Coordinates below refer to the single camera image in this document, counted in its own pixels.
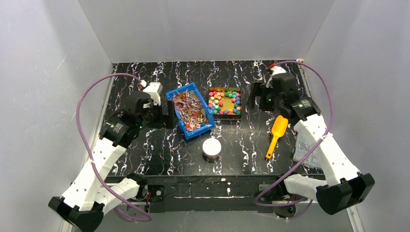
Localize blue plastic candy bin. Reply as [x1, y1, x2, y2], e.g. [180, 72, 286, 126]
[166, 83, 215, 140]

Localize square tin of star candies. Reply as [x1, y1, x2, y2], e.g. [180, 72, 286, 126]
[208, 87, 243, 121]

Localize orange plastic scoop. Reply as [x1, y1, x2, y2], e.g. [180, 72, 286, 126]
[265, 115, 289, 160]

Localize white round jar lid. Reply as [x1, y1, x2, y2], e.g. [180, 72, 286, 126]
[202, 138, 221, 157]

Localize clear round plastic jar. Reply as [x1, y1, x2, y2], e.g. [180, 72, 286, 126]
[203, 150, 220, 162]

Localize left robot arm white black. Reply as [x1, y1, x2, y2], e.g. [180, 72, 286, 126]
[48, 91, 176, 232]

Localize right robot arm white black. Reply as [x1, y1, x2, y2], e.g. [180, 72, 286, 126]
[249, 72, 375, 215]

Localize clear plastic compartment box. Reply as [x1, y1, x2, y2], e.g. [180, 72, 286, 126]
[293, 135, 321, 169]

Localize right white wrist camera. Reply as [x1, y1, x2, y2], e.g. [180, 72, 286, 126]
[266, 63, 287, 88]

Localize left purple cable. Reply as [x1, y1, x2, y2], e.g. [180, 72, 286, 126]
[76, 72, 153, 222]

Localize aluminium frame rail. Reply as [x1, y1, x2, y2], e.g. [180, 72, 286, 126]
[60, 181, 364, 232]

